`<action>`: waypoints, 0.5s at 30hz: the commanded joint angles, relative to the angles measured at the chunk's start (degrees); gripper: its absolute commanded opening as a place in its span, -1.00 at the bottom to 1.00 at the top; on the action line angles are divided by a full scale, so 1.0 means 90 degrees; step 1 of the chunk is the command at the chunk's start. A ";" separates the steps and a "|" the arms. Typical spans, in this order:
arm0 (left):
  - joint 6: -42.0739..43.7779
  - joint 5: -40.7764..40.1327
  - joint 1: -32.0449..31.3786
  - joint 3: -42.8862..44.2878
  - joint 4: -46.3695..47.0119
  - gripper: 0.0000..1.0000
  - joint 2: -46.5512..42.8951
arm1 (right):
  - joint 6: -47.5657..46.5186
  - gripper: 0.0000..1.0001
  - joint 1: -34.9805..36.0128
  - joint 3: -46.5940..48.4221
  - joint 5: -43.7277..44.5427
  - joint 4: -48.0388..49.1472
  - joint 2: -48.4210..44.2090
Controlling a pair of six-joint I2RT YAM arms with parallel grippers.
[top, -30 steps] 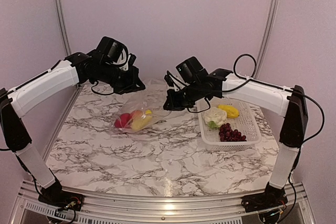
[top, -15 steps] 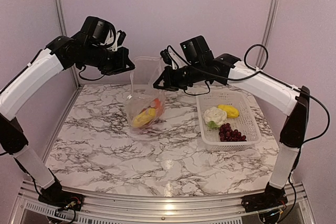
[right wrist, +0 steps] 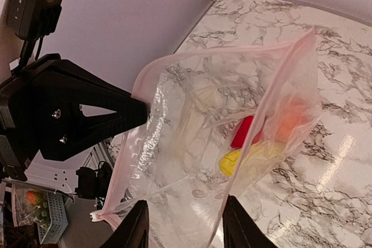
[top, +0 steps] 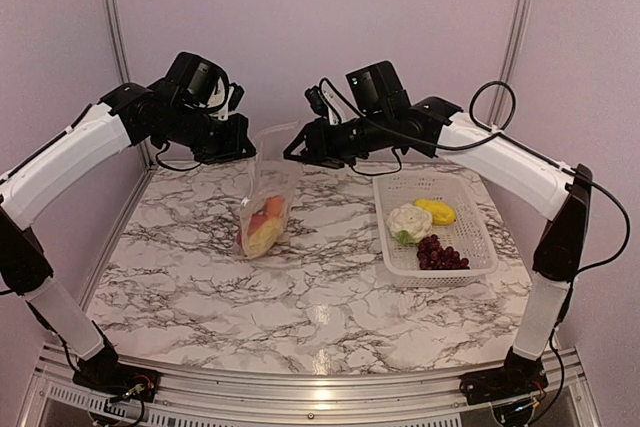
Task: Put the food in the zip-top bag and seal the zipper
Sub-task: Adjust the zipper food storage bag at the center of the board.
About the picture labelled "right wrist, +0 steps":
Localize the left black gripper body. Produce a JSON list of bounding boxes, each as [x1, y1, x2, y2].
[[1, 53, 61, 181]]

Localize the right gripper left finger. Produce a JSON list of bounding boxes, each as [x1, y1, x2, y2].
[[101, 200, 149, 248]]

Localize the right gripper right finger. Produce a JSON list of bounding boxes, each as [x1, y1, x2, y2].
[[223, 195, 277, 248]]

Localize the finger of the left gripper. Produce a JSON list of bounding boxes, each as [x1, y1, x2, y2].
[[31, 59, 148, 123], [38, 108, 148, 161]]

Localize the red bell pepper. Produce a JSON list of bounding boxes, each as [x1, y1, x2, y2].
[[230, 115, 263, 150]]

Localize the clear zip top bag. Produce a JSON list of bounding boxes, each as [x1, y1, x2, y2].
[[91, 30, 321, 247]]

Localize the orange pumpkin toy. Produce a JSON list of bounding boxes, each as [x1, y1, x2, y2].
[[275, 98, 309, 143]]

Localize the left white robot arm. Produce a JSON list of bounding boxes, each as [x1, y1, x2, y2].
[[1, 54, 149, 194]]

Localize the background orange toy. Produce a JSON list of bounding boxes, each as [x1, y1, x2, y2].
[[26, 191, 42, 206]]

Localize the blue plastic crate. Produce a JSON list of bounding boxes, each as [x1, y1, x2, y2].
[[38, 192, 68, 245]]

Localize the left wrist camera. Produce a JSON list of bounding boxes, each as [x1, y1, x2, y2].
[[6, 0, 62, 41]]

